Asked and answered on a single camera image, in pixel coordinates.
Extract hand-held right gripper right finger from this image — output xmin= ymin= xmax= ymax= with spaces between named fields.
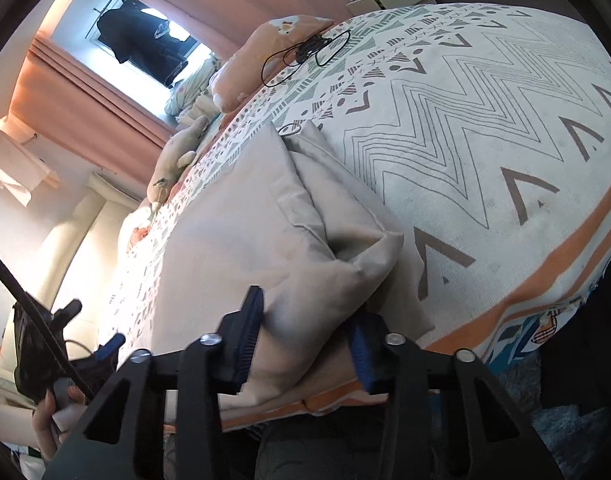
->
xmin=348 ymin=317 xmax=566 ymax=480

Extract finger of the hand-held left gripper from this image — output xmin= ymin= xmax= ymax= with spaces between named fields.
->
xmin=93 ymin=332 xmax=127 ymax=362
xmin=53 ymin=300 xmax=84 ymax=329

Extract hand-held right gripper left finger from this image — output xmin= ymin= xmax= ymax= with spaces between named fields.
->
xmin=43 ymin=286 xmax=265 ymax=480

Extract beige garment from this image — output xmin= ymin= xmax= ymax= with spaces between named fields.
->
xmin=150 ymin=120 xmax=436 ymax=411

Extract dark hanging clothes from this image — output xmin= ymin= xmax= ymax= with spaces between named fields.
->
xmin=96 ymin=0 xmax=194 ymax=86

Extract person's left hand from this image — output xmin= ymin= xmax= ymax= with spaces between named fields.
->
xmin=33 ymin=386 xmax=88 ymax=461

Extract cream padded headboard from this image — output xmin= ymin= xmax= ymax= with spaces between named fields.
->
xmin=0 ymin=172 xmax=141 ymax=351

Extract white hanging cloth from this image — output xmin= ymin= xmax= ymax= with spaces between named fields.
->
xmin=0 ymin=127 xmax=61 ymax=206

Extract colourful printed sheet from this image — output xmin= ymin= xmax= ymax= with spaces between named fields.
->
xmin=483 ymin=305 xmax=586 ymax=376

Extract grey plush animal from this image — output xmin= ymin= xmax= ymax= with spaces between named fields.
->
xmin=146 ymin=116 xmax=210 ymax=216

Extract grey shaggy rug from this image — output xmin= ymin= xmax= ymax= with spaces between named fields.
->
xmin=528 ymin=402 xmax=611 ymax=466

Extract white patterned blanket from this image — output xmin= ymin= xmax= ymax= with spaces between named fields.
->
xmin=98 ymin=2 xmax=611 ymax=433

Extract light blue bedding pile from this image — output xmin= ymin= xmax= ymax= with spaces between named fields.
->
xmin=164 ymin=57 xmax=221 ymax=126

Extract pink plush pillow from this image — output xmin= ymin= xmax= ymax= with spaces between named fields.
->
xmin=210 ymin=15 xmax=336 ymax=113

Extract window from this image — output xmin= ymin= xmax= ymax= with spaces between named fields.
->
xmin=36 ymin=0 xmax=221 ymax=116

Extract long black cable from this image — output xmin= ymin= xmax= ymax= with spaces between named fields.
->
xmin=0 ymin=245 xmax=99 ymax=403

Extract black cable bundle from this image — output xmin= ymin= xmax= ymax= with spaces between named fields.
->
xmin=260 ymin=30 xmax=351 ymax=88

